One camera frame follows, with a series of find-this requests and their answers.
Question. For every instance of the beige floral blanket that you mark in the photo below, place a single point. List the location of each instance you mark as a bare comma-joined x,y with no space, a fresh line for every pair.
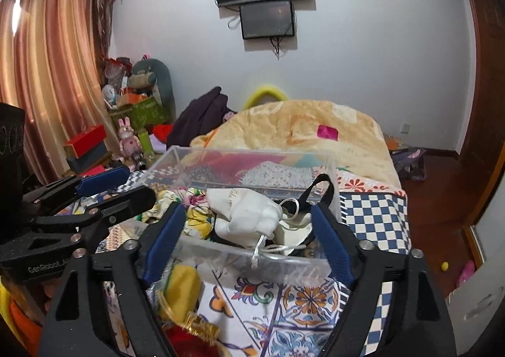
352,138

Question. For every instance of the green gift box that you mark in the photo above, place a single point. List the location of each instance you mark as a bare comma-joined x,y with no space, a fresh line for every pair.
147,111

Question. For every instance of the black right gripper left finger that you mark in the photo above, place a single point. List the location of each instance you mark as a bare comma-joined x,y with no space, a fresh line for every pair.
158,242

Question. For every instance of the red velvet pouch gold trim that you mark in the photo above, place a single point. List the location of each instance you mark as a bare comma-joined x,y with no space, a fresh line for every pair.
194,336

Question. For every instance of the red box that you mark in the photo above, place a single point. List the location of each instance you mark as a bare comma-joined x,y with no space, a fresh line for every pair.
82,143

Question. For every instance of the white tote bag black handles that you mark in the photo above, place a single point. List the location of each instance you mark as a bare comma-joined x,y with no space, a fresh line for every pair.
294,234

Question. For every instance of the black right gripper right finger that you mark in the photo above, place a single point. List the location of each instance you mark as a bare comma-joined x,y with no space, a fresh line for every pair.
338,243

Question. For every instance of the dark purple clothing pile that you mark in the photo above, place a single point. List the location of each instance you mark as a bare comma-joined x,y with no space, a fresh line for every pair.
201,116

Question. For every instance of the yellow green sponge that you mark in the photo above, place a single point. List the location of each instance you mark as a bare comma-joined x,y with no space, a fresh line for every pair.
181,293

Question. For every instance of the pink bunny plush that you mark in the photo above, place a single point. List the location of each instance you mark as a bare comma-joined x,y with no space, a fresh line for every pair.
128,142

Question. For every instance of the floral patterned cloth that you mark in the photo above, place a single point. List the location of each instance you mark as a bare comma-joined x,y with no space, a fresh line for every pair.
199,216

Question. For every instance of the pink orange curtain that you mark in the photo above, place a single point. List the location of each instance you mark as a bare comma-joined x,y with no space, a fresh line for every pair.
49,68

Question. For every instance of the small black wall monitor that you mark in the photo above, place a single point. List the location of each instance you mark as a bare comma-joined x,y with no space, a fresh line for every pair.
268,19

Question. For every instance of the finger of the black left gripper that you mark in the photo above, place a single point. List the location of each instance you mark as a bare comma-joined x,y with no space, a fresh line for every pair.
51,199
120,208

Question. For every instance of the grey plush toy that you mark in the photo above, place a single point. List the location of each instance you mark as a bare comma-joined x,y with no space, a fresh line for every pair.
151,76

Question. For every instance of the white drawstring bag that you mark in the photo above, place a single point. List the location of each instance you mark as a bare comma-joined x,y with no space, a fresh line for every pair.
244,217

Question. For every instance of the clear plastic storage box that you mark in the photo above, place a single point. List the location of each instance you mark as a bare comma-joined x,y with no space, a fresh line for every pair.
275,174

